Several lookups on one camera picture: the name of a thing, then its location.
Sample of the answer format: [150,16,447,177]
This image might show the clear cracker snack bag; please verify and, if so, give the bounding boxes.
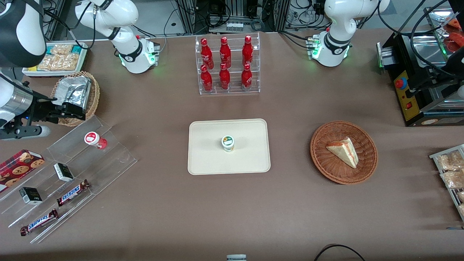
[436,150,464,171]
[440,170,464,189]

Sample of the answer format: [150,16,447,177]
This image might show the beige plastic tray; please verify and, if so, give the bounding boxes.
[187,119,271,175]

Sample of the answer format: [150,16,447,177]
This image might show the red cola bottle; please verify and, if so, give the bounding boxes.
[241,64,253,91]
[219,63,231,91]
[200,38,215,69]
[242,35,254,66]
[200,65,214,92]
[220,36,232,69]

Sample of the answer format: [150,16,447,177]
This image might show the clear acrylic stepped display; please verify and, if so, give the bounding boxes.
[0,115,138,244]

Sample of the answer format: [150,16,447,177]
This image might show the small black box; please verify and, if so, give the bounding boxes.
[19,187,43,205]
[54,163,74,182]

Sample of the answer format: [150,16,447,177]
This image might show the white rectangular snack tray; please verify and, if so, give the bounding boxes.
[22,42,89,78]

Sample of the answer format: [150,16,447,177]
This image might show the silver foil packet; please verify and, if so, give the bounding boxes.
[54,75,92,113]

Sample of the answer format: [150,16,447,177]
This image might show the wicker basket with foil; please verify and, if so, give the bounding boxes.
[51,71,101,127]

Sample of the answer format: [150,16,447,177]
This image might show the black floor cable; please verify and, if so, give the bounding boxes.
[314,244,366,261]

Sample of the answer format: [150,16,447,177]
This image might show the black machine with yellow panel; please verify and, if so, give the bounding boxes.
[376,31,464,127]

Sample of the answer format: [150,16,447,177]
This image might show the round brown wicker basket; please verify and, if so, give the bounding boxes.
[310,121,378,185]

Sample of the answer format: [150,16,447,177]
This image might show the red cookie box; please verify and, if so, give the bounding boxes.
[0,149,46,192]

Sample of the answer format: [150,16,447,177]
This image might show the red lid yogurt cup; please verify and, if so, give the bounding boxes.
[84,131,108,150]

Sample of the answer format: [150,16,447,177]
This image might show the triangular sandwich wedge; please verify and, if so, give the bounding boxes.
[326,137,359,169]

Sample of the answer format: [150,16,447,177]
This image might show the clear bag of crackers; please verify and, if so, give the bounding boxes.
[37,44,81,71]

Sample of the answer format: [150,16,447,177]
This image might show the clear acrylic bottle rack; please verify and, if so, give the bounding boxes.
[195,32,261,96]

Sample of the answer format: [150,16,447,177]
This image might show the Snickers chocolate bar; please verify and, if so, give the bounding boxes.
[56,179,91,207]
[20,208,59,237]

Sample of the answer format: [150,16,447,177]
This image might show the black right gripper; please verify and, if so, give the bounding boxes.
[26,100,87,125]

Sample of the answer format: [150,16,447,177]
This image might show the grey wire rack tray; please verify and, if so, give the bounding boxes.
[429,144,464,221]

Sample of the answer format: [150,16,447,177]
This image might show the shiny metal tray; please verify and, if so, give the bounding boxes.
[423,7,464,55]

